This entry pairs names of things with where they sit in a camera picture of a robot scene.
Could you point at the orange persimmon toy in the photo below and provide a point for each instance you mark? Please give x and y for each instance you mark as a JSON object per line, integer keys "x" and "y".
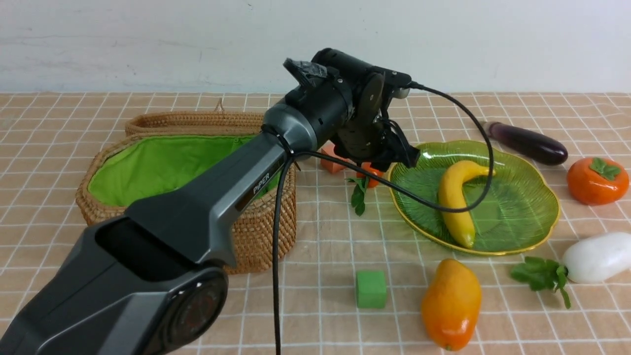
{"x": 597, "y": 181}

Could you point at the beige checkered tablecloth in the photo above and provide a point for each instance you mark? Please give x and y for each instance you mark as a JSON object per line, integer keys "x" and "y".
{"x": 351, "y": 285}

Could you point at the yellow banana toy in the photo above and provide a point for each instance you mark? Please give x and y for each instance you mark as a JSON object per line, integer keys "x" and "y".
{"x": 464, "y": 226}

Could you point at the orange mango toy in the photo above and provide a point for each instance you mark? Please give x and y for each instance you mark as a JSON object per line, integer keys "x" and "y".
{"x": 451, "y": 305}

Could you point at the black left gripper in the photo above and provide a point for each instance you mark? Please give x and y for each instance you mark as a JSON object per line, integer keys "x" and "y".
{"x": 345, "y": 100}

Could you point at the purple eggplant toy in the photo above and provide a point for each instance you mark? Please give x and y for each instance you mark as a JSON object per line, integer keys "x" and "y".
{"x": 536, "y": 146}

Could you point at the green glass leaf plate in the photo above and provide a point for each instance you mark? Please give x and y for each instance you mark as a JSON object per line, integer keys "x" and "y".
{"x": 518, "y": 213}

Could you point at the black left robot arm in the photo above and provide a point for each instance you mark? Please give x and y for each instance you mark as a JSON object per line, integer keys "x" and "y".
{"x": 151, "y": 280}

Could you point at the green foam cube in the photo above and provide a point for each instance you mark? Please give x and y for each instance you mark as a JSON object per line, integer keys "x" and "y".
{"x": 370, "y": 289}

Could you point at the white radish toy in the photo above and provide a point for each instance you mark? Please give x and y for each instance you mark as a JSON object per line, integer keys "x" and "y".
{"x": 588, "y": 261}

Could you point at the orange carrot toy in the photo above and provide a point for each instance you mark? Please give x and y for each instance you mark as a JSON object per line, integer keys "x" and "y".
{"x": 361, "y": 184}

